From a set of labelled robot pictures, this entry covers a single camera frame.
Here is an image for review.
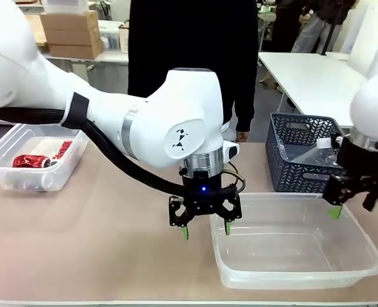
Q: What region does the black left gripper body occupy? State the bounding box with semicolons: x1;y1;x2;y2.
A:
178;168;239;208

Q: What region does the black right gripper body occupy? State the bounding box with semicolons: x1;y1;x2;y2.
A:
336;133;378;193

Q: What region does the crushed clear plastic bottle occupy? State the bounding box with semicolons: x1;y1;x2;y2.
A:
290;147;343;171

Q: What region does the dark grey woven-pattern basket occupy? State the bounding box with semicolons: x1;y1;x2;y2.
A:
265;112;347;194

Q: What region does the crushed red can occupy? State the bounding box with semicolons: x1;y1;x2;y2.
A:
12;153;52;169

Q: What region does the clear plastic bin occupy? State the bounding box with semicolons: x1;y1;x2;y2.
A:
0;123;89;193
209;191;378;290

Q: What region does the white partition panel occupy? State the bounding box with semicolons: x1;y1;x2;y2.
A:
347;0;378;80

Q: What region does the bystander in grey trousers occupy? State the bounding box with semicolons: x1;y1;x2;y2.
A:
290;0;358;54

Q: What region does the person in black sweater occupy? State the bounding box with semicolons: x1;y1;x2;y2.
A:
127;0;260;142

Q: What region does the white table with metal legs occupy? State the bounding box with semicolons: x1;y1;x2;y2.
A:
43;47;130;81

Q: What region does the clear storage container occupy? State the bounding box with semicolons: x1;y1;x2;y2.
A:
98;20;122;51

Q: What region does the brown cardboard box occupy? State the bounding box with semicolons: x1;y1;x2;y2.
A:
43;26;102;47
39;10;100;33
47;38;105;60

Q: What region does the wooden workbench top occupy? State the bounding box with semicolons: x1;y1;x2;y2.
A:
24;14;47;46

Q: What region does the white plastic box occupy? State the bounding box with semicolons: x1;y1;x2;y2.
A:
43;0;90;15

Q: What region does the thin black camera cable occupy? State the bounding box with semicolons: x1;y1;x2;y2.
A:
221;169;246;194

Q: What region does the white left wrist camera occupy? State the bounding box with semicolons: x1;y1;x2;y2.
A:
221;140;241;160

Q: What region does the black braided cable sleeve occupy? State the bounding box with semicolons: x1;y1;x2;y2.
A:
0;107;240;197

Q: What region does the black strap on left arm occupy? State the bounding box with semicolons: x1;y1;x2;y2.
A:
61;91;90;130

